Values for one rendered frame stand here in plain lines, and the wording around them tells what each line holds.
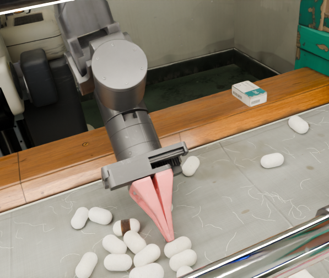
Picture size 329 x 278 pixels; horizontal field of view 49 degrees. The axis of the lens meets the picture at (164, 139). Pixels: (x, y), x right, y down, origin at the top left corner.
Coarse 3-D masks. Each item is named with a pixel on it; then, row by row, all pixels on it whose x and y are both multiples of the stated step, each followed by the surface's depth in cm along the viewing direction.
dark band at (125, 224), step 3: (126, 219) 44; (129, 219) 44; (123, 222) 44; (126, 222) 44; (129, 222) 44; (123, 225) 43; (126, 225) 43; (129, 225) 43; (123, 228) 43; (126, 228) 43; (129, 228) 43; (123, 231) 43; (126, 231) 43; (123, 234) 44
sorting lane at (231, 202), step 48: (240, 144) 58; (288, 144) 56; (96, 192) 52; (192, 192) 50; (240, 192) 49; (288, 192) 47; (0, 240) 46; (48, 240) 45; (96, 240) 44; (192, 240) 43; (240, 240) 42
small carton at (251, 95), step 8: (232, 88) 66; (240, 88) 65; (248, 88) 64; (256, 88) 64; (240, 96) 64; (248, 96) 62; (256, 96) 62; (264, 96) 62; (248, 104) 63; (256, 104) 63
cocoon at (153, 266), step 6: (150, 264) 38; (156, 264) 38; (132, 270) 38; (138, 270) 37; (144, 270) 37; (150, 270) 37; (156, 270) 37; (162, 270) 38; (132, 276) 37; (138, 276) 37; (144, 276) 37; (150, 276) 37; (156, 276) 37; (162, 276) 38
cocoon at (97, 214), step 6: (90, 210) 46; (96, 210) 46; (102, 210) 46; (108, 210) 46; (90, 216) 46; (96, 216) 46; (102, 216) 45; (108, 216) 45; (96, 222) 46; (102, 222) 45; (108, 222) 46
